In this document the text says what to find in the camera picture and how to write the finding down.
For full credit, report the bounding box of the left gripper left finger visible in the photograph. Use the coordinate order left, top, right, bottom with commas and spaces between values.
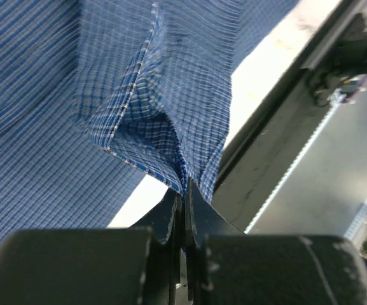
0, 190, 182, 304

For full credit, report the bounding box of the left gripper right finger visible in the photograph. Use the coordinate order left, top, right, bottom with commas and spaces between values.
184, 182, 367, 304

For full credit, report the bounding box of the blue checkered long sleeve shirt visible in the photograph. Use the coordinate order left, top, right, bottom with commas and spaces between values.
0, 1, 296, 243

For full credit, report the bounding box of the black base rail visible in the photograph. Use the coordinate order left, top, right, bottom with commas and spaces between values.
212, 13, 367, 232

